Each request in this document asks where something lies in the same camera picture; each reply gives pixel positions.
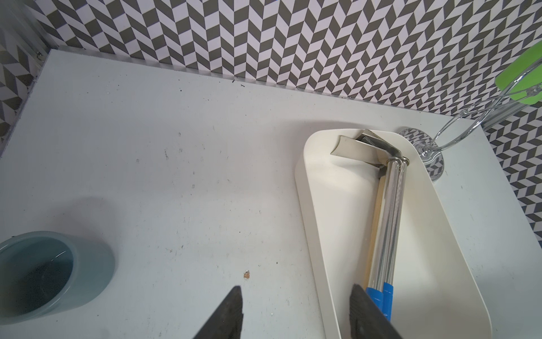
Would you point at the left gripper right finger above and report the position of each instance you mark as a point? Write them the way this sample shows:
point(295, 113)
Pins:
point(366, 320)

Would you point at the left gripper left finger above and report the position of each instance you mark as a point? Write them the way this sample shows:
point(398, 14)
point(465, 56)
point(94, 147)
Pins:
point(227, 320)

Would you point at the cream storage box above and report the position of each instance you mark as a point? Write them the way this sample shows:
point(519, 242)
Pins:
point(435, 294)

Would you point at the wooden handle hoe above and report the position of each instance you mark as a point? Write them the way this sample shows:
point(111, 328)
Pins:
point(374, 228)

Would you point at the chrome cup rack stand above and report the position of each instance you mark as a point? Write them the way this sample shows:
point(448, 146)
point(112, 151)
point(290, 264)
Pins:
point(483, 114)

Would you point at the grey-blue cup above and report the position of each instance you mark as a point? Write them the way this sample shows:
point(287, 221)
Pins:
point(44, 273)

